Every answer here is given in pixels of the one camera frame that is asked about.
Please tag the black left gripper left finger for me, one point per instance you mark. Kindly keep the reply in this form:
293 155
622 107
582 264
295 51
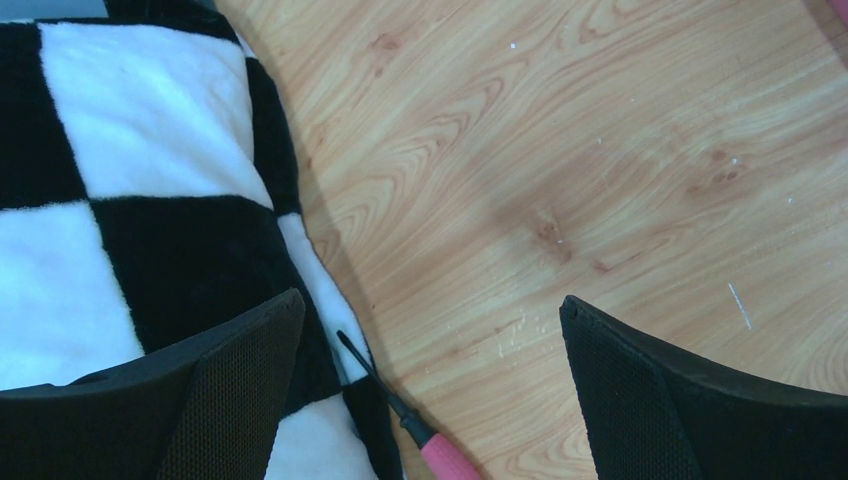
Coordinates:
207 407

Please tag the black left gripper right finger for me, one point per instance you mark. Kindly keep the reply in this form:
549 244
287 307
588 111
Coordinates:
653 410

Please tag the pink handled screwdriver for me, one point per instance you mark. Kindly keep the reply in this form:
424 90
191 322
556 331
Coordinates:
443 458

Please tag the black white checkered pillow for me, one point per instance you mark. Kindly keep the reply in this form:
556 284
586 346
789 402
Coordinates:
149 192

